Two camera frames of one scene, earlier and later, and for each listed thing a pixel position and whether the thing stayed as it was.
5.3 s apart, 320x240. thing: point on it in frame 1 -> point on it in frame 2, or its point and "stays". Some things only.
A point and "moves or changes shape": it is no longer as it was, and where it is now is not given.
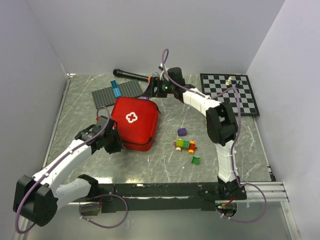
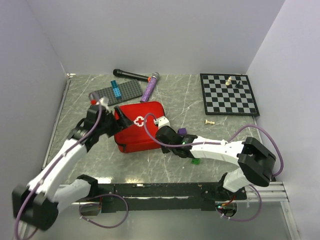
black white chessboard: x=214 y=83 stays
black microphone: x=121 y=73 stays
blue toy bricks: x=116 y=89 stays
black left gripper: x=118 y=145 -> x=124 y=121
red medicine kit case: x=137 y=119 moves or changes shape
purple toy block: x=182 y=132 stays
